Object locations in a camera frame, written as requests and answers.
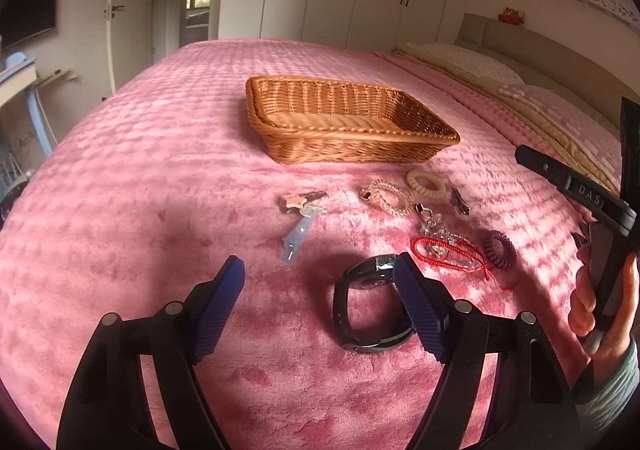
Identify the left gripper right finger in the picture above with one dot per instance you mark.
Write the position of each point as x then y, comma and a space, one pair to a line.
531, 406

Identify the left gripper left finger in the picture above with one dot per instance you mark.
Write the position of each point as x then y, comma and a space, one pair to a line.
106, 406

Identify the metal hair clip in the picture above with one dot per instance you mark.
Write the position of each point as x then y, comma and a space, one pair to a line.
462, 207

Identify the black wrist watch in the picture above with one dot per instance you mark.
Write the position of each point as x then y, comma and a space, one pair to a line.
367, 312

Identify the white bedroom door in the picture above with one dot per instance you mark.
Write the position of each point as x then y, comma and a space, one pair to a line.
128, 39

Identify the right hand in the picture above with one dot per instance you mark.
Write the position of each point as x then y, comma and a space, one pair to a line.
617, 340

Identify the grey right sleeve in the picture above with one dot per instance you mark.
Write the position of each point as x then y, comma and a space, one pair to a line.
609, 414

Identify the pink patterned pillow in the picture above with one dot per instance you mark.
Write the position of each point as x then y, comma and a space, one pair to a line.
593, 147

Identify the beige bed sheet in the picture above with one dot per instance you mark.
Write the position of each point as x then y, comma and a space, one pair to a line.
450, 87

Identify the beige bed headboard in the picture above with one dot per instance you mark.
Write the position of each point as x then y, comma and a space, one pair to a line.
542, 62

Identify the red plush toy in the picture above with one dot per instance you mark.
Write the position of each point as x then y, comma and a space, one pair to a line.
512, 17

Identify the cream dotted pillow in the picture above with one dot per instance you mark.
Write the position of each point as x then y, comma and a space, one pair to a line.
444, 55

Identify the pink bed blanket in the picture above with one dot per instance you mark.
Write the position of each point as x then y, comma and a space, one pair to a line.
167, 178

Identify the brown wicker basket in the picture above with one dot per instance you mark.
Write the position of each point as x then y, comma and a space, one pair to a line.
304, 120

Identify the white and blue desk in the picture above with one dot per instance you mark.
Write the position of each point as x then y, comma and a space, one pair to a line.
22, 157

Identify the small wall shelf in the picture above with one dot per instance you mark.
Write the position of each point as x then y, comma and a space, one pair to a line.
59, 75

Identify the black wall television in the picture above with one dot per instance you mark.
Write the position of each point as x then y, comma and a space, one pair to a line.
23, 19

